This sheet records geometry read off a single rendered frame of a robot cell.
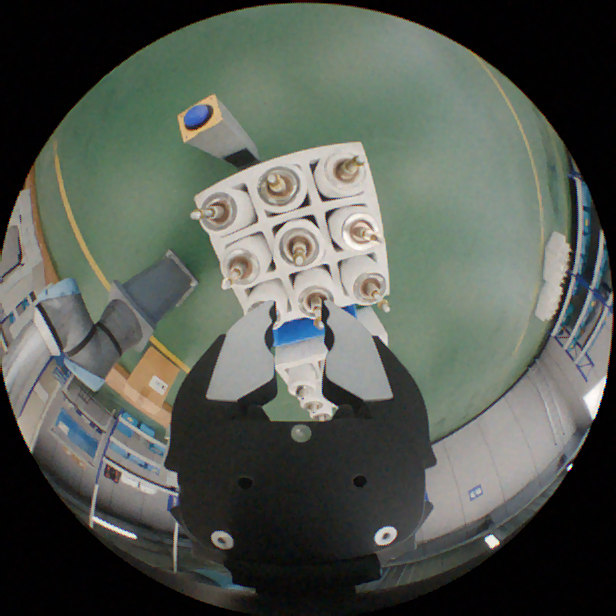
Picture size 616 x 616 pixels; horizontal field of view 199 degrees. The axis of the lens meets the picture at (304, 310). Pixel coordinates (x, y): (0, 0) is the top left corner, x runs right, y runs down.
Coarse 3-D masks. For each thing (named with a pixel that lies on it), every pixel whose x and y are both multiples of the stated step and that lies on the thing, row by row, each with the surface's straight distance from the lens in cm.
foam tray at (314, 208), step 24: (360, 144) 45; (312, 168) 50; (312, 192) 40; (360, 192) 44; (264, 216) 40; (288, 216) 39; (312, 216) 50; (216, 240) 44; (336, 264) 42; (384, 264) 46; (240, 288) 46; (288, 288) 44; (336, 288) 44; (288, 312) 47
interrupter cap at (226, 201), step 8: (216, 192) 36; (208, 200) 36; (216, 200) 36; (224, 200) 35; (232, 200) 34; (224, 208) 35; (232, 208) 34; (224, 216) 35; (232, 216) 34; (208, 224) 36; (216, 224) 36; (224, 224) 35
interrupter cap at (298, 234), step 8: (288, 232) 32; (296, 232) 32; (304, 232) 32; (312, 232) 32; (280, 240) 33; (288, 240) 33; (296, 240) 33; (304, 240) 33; (312, 240) 33; (280, 248) 33; (288, 248) 33; (312, 248) 33; (288, 256) 33; (312, 256) 33; (288, 264) 34; (304, 264) 34
